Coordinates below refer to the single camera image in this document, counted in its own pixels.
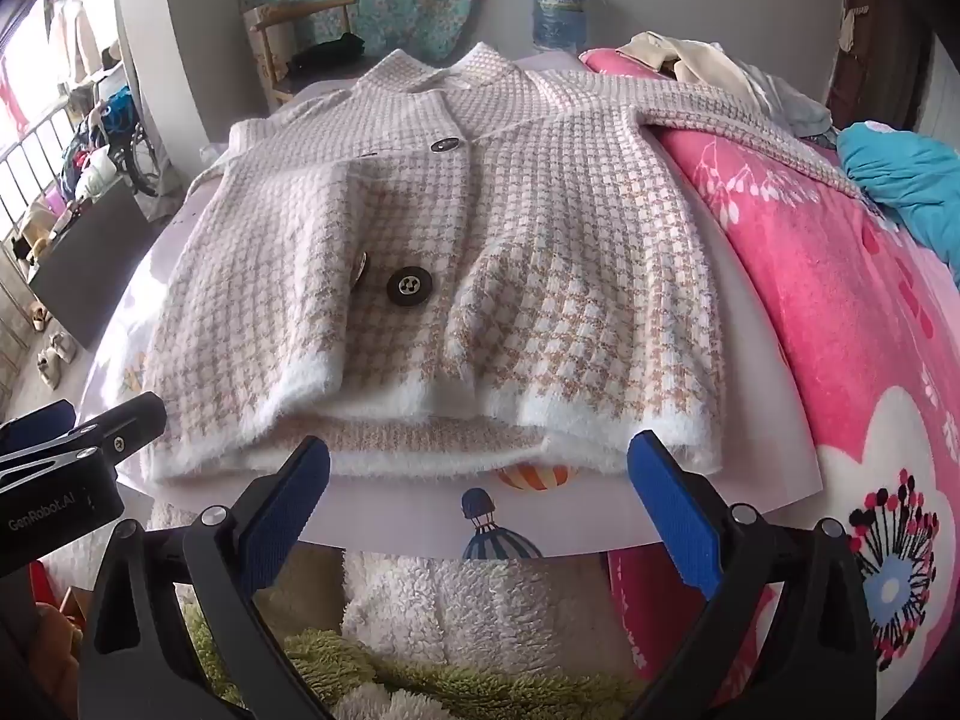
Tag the white grey garment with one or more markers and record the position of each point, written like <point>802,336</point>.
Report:
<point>787,101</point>

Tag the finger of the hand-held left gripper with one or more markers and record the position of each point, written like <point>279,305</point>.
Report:
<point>127,416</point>
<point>37,418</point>

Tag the teal blanket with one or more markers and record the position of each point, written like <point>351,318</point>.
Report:
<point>907,172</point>

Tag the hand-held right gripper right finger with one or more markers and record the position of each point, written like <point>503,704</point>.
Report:
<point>675,517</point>

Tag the dark grey cabinet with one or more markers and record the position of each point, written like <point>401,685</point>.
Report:
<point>90,255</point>

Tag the wooden chair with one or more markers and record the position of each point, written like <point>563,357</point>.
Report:
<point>262,37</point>

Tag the pink floral blanket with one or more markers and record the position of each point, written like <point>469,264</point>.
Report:
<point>810,300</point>

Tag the brown door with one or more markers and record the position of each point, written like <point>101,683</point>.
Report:
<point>870,90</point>

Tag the pale printed bed mat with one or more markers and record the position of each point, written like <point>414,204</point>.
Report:
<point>757,420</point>

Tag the black bag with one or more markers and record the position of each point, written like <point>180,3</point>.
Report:
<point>326,52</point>

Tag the small beige hanging cloth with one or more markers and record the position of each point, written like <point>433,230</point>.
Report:
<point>847,30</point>

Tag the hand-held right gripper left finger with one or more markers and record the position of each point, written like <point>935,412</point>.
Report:
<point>289,510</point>

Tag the beige houndstooth knit cardigan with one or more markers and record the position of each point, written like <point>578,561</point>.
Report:
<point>525,240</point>

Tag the metal railing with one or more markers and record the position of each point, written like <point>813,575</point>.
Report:
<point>30,165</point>

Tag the wheelchair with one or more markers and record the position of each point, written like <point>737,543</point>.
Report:
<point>131,142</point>

